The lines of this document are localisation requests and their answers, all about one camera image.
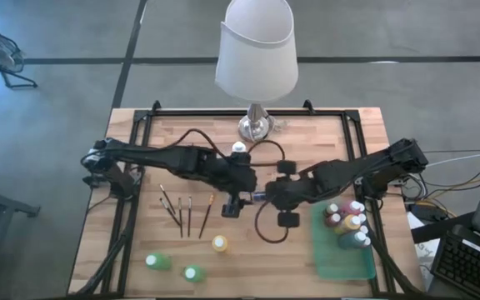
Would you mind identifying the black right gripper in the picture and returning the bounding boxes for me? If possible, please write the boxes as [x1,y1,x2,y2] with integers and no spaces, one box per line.
[264,160,308,228]

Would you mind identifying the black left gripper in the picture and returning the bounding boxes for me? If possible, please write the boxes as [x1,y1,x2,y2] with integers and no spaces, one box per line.
[217,152,259,218]

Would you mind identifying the large pink paint bottle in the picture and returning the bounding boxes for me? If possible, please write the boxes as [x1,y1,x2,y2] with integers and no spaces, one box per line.
[339,199,362,218]

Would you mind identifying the large yellow paint bottle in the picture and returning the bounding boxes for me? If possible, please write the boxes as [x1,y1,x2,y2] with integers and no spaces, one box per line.
[335,213,363,236]
[211,234,229,254]

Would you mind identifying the dark green paint bottle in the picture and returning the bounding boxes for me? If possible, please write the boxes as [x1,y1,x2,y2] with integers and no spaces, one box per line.
[337,230,368,251]

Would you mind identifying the light green paint bottle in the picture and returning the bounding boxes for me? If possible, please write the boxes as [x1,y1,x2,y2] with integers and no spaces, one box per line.
[145,252,173,272]
[184,264,207,284]

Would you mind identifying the teal plastic bin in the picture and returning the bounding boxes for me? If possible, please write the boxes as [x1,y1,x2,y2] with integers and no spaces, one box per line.
[309,202,378,281]

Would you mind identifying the silver table lamp white shade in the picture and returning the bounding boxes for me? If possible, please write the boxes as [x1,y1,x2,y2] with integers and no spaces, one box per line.
[214,0,299,145]

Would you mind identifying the black power strip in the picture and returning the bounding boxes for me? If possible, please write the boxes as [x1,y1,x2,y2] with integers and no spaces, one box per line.
[408,200,449,223]

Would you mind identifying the white papers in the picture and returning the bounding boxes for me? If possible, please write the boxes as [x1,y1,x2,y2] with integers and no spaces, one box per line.
[406,212,441,288]

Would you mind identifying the black keyboard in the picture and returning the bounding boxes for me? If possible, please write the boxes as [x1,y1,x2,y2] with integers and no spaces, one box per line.
[429,231,480,300]

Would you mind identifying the dark metal stand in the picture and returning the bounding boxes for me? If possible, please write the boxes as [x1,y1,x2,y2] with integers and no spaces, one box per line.
[0,178,42,300]

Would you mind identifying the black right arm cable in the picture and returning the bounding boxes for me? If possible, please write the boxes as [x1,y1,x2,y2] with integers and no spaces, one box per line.
[254,199,290,245]

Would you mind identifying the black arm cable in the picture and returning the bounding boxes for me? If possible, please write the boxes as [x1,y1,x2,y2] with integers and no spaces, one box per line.
[156,127,286,168]
[254,199,290,245]

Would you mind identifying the black aluminium table frame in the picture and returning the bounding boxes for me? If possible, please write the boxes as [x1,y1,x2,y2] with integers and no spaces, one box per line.
[71,107,427,298]

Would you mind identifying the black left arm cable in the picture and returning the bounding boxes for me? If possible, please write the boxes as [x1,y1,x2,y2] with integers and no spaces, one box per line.
[156,127,286,168]

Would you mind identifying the yellow cable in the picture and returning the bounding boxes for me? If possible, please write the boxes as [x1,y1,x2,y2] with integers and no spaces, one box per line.
[425,175,480,201]

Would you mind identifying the white cable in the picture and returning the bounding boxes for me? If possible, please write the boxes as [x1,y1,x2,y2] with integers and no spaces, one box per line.
[425,150,480,170]

